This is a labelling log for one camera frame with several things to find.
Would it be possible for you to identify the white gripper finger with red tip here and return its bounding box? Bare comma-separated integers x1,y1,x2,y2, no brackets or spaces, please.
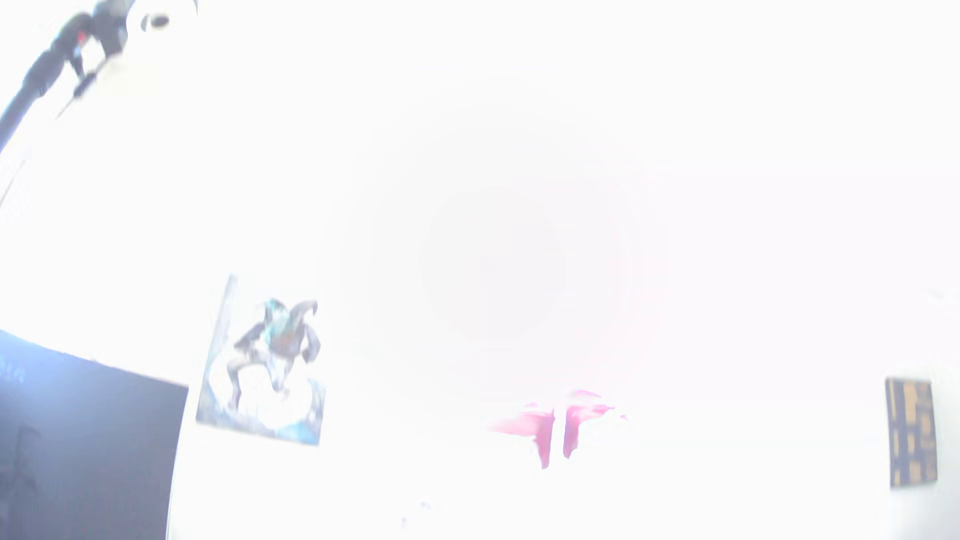
487,405,556,471
561,389,625,461

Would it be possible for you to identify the figure art poster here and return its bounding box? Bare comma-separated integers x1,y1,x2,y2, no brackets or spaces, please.
195,273,327,448

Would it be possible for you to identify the dark monitor screen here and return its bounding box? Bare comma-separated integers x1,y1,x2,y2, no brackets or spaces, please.
0,328,189,540

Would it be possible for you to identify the dark yellow wall picture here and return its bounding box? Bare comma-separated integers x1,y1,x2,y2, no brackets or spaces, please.
884,376,939,489

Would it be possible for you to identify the black overhead camera stand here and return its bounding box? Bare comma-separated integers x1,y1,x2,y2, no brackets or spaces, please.
0,0,200,155

